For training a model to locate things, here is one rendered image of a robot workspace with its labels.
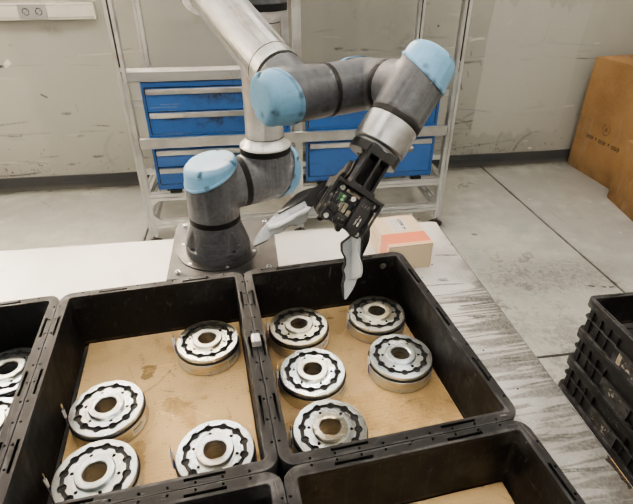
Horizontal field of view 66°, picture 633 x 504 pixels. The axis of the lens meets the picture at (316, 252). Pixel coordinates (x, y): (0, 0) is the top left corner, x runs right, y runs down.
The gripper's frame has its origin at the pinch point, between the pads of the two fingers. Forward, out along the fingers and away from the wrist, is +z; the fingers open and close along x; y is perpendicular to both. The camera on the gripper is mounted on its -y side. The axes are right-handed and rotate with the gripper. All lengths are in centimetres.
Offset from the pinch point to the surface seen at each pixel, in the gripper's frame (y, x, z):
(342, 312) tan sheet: -20.9, 15.5, 3.8
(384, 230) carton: -58, 26, -17
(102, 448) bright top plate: 3.4, -10.9, 32.6
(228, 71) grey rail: -179, -45, -53
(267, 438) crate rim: 13.5, 4.4, 17.4
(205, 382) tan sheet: -8.8, -1.9, 23.2
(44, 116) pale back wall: -280, -141, 17
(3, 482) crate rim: 13.8, -18.5, 34.2
